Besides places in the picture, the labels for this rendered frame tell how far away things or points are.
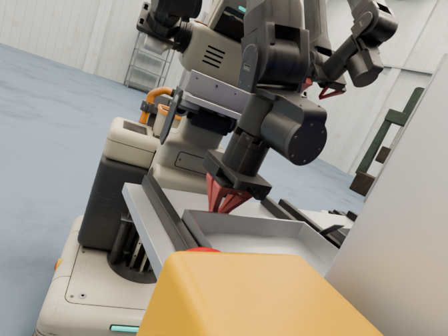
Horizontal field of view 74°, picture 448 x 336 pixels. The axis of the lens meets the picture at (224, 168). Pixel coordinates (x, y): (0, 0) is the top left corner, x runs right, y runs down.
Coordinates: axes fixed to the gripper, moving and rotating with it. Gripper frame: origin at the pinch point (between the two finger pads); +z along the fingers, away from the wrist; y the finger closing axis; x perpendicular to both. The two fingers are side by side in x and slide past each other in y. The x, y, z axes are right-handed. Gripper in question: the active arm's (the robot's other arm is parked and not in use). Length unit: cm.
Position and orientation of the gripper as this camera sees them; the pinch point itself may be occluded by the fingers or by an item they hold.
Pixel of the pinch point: (215, 217)
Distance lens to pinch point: 47.6
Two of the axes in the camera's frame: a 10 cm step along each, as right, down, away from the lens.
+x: 8.0, 1.8, 5.7
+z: -4.0, 8.7, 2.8
